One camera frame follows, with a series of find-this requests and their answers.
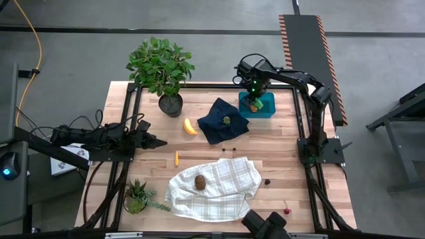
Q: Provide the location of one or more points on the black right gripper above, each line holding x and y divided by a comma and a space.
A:
255, 88

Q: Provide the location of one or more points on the red toy cherry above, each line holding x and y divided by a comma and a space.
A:
287, 210

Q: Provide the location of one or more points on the large green potted plant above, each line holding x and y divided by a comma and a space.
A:
159, 66

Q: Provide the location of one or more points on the grey desk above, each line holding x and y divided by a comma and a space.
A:
13, 199

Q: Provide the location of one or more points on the black computer mouse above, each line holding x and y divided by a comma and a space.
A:
8, 166

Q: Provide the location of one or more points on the small yellow toy vegetable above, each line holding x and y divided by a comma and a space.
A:
177, 159

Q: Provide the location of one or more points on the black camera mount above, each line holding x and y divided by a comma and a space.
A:
265, 225

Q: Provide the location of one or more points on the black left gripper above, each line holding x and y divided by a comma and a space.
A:
142, 141

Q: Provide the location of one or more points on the dark blue cloth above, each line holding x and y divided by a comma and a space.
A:
219, 132

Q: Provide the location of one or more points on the white printed paper box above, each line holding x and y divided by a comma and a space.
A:
66, 164

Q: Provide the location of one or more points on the yellow toy banana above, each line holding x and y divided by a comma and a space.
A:
189, 127

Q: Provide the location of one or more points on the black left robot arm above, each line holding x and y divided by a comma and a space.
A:
99, 136

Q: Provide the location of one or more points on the small potted succulent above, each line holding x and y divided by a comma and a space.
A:
136, 199

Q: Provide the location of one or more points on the black ramp orange striped edges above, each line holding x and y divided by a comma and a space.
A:
305, 59

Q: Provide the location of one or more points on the black metal table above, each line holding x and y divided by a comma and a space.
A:
398, 142

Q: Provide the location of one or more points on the brown toy kiwi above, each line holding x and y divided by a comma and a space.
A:
200, 182

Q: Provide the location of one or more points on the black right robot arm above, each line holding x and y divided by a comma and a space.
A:
292, 78

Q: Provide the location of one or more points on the teal plastic tupperware container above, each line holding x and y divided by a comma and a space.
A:
269, 111

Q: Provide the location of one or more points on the green small item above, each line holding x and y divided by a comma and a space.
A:
226, 120

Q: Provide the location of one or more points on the white plaid cloth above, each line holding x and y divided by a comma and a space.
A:
225, 192

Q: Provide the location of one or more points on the black aluminium rig frame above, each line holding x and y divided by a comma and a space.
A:
133, 186

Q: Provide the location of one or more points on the orange toy carrot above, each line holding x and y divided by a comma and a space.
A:
256, 106

